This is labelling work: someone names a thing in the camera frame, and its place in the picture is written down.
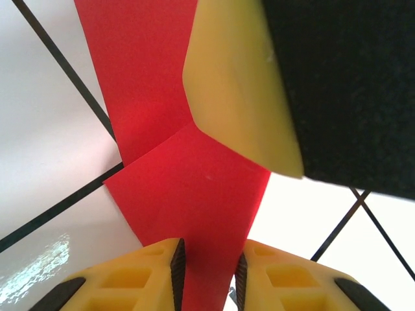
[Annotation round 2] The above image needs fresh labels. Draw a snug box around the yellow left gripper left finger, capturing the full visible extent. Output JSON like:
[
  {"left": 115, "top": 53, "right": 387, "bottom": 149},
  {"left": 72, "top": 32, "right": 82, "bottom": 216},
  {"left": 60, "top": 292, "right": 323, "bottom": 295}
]
[{"left": 29, "top": 237, "right": 187, "bottom": 311}]

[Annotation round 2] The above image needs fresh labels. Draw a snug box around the red paper sheet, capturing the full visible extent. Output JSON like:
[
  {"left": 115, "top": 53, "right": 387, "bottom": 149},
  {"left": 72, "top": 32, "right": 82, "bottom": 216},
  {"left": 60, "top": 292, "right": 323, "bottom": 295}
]
[{"left": 73, "top": 0, "right": 272, "bottom": 311}]

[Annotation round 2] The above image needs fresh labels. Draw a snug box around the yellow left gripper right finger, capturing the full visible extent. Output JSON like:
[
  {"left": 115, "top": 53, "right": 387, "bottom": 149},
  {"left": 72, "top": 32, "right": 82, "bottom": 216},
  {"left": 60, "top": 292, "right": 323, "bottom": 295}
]
[{"left": 234, "top": 238, "right": 392, "bottom": 311}]

